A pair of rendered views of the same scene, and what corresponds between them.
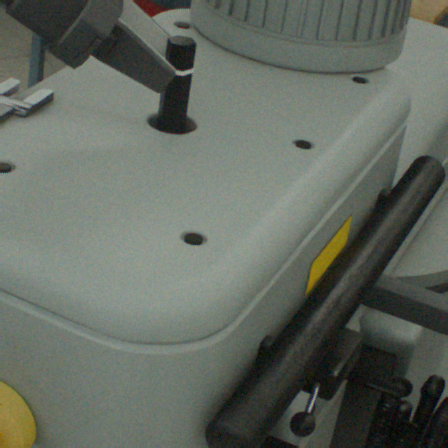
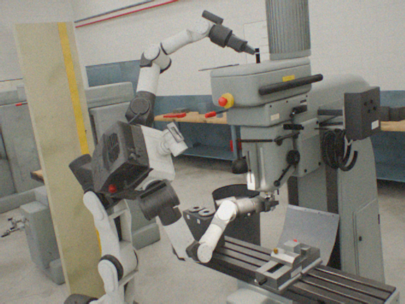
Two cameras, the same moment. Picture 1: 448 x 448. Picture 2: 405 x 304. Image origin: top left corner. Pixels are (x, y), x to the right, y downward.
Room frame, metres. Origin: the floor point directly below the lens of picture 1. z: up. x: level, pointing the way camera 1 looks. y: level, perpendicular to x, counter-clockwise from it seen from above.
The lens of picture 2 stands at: (-1.05, -0.52, 1.96)
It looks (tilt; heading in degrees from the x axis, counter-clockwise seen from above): 13 degrees down; 26
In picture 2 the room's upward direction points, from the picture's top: 7 degrees counter-clockwise
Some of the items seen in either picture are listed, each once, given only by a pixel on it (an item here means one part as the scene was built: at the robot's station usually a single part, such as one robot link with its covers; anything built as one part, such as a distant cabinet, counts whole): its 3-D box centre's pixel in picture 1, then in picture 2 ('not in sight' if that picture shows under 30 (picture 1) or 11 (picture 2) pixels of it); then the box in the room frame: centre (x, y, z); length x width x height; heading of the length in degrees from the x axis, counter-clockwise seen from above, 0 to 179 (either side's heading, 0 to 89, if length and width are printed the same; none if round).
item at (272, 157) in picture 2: not in sight; (267, 154); (0.78, 0.05, 1.47); 0.21 x 0.19 x 0.32; 69
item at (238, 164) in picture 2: not in sight; (239, 164); (0.60, 0.12, 1.47); 0.07 x 0.07 x 0.06
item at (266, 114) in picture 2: not in sight; (268, 108); (0.82, 0.03, 1.68); 0.34 x 0.24 x 0.10; 159
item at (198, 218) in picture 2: not in sight; (203, 226); (0.93, 0.50, 1.01); 0.22 x 0.12 x 0.20; 61
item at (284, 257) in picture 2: not in sight; (284, 257); (0.69, -0.03, 1.00); 0.12 x 0.06 x 0.04; 67
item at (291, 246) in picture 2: not in sight; (291, 249); (0.74, -0.05, 1.02); 0.06 x 0.05 x 0.06; 67
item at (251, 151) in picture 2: not in sight; (252, 166); (0.67, 0.09, 1.45); 0.04 x 0.04 x 0.21; 69
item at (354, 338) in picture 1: (317, 379); (296, 111); (0.79, -0.10, 1.66); 0.12 x 0.04 x 0.04; 159
